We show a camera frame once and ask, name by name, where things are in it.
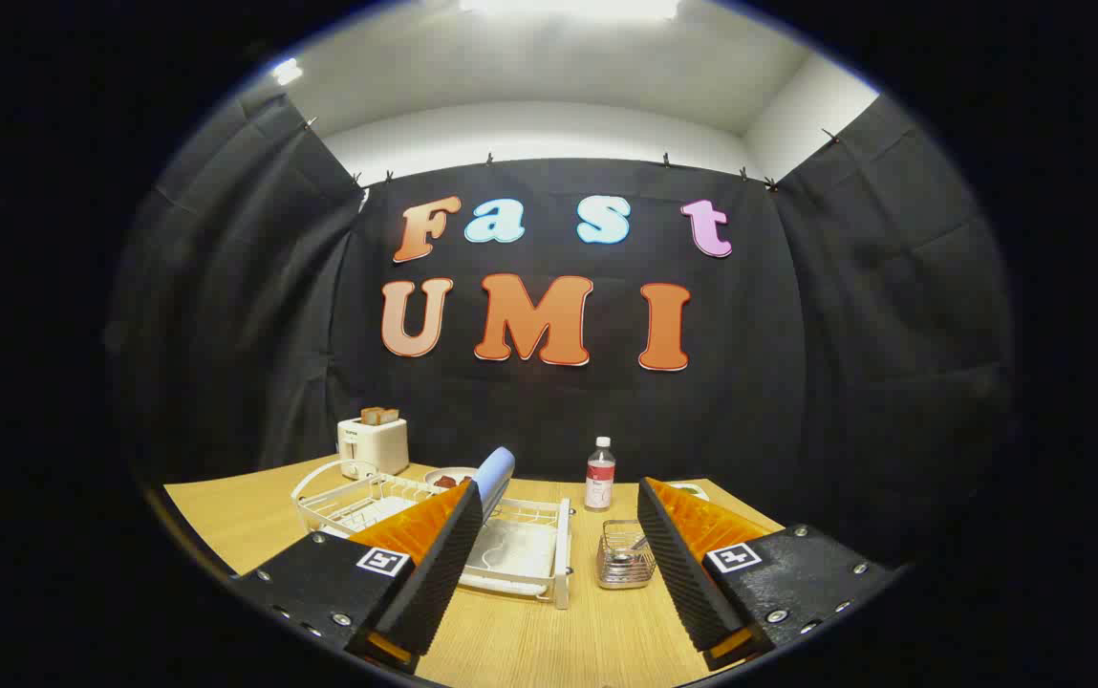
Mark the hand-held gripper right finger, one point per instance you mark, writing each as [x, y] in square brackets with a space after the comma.
[678, 564]

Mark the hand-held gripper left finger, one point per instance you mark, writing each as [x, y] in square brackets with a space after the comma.
[443, 559]

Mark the blue plate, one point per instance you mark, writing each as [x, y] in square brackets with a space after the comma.
[496, 473]

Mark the beige plate with red food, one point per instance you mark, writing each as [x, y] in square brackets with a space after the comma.
[436, 472]

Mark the white sectioned tray with beans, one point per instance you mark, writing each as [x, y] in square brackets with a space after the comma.
[692, 491]

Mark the clear bottle with red label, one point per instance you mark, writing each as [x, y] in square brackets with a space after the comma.
[600, 478]

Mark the white toaster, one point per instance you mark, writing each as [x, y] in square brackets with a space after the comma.
[374, 446]

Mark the black backdrop cloth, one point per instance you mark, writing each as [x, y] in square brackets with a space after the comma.
[548, 420]

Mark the ceiling light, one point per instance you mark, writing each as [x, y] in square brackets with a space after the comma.
[568, 8]

